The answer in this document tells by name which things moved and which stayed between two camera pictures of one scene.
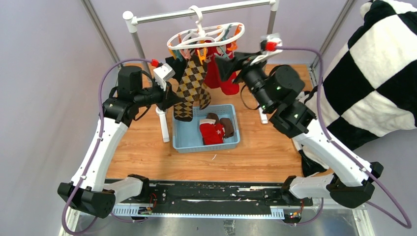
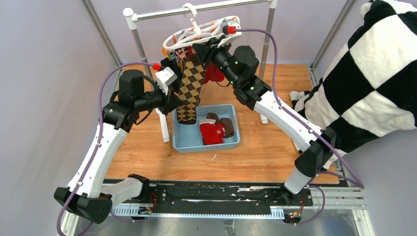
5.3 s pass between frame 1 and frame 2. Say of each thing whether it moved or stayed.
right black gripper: moved
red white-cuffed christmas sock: stayed
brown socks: stayed
